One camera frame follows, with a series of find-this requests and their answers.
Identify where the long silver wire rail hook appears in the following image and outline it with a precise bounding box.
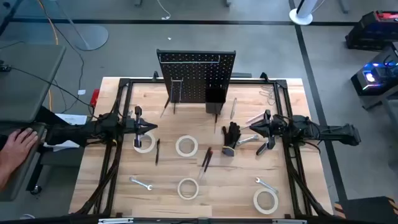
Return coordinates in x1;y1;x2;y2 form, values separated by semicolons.
160;55;221;65

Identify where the black metal pegboard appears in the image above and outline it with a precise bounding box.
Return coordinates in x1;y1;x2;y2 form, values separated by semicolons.
156;49;236;105

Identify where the white printed paper sheet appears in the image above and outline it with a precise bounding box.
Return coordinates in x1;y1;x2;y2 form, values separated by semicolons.
43;113;88;152

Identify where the white masking tape roll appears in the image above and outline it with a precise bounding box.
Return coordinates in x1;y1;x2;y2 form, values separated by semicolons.
175;134;199;157
252;187;279;215
177;177;200;200
132;132;156;154

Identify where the black angled support beam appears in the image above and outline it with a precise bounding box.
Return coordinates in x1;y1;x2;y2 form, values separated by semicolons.
35;105;90;147

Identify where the grey round floor stand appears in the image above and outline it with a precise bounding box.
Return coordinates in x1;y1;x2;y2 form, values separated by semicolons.
54;0;109;52

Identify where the black aluminium table frame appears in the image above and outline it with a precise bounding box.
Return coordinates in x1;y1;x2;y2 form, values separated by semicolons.
70;70;335;218

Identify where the silver combination wrench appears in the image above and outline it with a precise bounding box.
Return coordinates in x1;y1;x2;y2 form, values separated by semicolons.
129;176;154;192
236;134;260;146
254;177;279;194

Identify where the grey desk top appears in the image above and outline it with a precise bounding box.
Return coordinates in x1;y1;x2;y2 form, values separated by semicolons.
0;42;67;124

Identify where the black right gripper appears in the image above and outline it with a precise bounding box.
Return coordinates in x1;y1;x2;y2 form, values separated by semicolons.
249;109;282;151

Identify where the person's hand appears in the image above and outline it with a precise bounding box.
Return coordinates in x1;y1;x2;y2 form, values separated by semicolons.
0;127;39;170

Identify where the black computer with coloured lights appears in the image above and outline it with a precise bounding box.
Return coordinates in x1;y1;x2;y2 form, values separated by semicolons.
350;42;398;96

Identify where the black red-topped equipment case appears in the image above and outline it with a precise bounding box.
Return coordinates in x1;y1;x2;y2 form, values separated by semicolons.
345;10;398;51

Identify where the black-handled screwdriver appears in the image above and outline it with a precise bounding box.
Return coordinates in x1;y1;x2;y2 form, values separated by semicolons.
198;146;212;180

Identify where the long wire loop peg hook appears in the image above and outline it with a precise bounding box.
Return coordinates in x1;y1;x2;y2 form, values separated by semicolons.
170;78;183;115

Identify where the white round floor stand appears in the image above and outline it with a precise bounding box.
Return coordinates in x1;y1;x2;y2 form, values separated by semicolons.
289;0;321;26

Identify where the black work glove grey cuff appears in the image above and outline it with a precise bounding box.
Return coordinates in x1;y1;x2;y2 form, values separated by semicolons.
221;121;242;157

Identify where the black hazard-striped box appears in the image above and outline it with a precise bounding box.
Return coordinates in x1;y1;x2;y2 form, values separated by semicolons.
334;195;398;224

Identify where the yellow cable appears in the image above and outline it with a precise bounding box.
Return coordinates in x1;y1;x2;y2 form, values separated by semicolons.
36;0;60;113

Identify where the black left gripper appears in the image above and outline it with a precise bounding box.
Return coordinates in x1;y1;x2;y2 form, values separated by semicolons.
126;106;159;148

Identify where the white floor cable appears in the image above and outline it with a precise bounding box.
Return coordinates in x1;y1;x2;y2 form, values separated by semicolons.
155;0;172;21

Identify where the silver metal tool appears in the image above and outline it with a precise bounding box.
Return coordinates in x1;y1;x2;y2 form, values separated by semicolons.
229;97;238;121
246;112;266;124

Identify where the grey lower desk tray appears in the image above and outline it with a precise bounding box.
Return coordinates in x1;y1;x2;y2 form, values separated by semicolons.
0;123;47;202

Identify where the black desk leg with caster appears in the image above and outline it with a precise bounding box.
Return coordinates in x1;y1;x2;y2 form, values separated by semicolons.
26;151;44;196

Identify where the silver frame bracket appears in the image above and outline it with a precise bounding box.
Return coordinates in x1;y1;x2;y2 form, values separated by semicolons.
272;218;307;224
98;217;134;224

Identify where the black floor cable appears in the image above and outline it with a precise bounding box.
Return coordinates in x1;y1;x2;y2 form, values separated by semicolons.
37;0;85;94

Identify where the red flat object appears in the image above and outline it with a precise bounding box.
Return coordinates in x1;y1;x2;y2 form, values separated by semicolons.
90;88;101;108

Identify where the person's forearm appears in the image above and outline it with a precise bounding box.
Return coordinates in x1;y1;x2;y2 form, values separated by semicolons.
0;161;16;192

